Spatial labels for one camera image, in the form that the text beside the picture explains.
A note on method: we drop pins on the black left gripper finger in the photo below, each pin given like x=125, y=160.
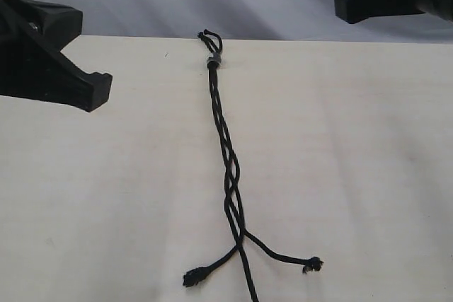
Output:
x=58, y=24
x=33, y=69

